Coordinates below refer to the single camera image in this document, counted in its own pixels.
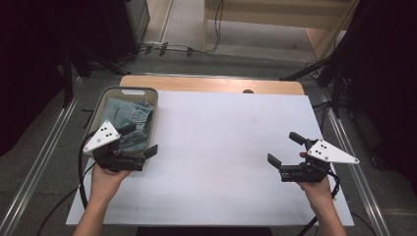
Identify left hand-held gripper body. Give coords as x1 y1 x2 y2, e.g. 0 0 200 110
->
83 120 147 173

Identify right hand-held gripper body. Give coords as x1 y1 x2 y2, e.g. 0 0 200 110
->
279 139 361 184

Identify blue denim shorts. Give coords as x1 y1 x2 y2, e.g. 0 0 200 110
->
98 97 154 153

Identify beige plastic basket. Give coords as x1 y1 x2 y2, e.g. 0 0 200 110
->
80 86 159 165

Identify person's right hand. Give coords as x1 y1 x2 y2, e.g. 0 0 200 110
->
296 151 335 206

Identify person's left hand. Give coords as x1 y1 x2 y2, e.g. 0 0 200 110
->
89 163 132 206

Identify black metal stand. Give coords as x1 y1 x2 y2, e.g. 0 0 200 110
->
279 48 348 119
62 42 132 109

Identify white table mat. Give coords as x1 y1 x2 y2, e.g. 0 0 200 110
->
66 90 355 227

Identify black curtain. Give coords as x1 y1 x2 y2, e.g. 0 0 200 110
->
340 0 417 195
0 0 109 158

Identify black cabinet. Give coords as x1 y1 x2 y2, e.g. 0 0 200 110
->
101 0 151 63

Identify light wooden shelf unit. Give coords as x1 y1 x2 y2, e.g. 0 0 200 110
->
203 0 360 62

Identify aluminium floor rail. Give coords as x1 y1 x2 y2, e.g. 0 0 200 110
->
319 88 392 236
0 77 83 236

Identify left hand-held gripper black cable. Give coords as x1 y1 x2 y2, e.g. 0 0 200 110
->
36 131 99 236

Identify hand-held gripper black cable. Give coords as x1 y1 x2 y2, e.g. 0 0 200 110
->
36 131 99 236
298 170 342 236

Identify right hand-held gripper black cable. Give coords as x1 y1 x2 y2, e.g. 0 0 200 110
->
298 170 342 236

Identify floor cable with black plugs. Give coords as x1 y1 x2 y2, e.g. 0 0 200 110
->
137 40 205 58

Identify hanging black cable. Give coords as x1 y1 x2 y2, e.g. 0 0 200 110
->
205 0 225 55

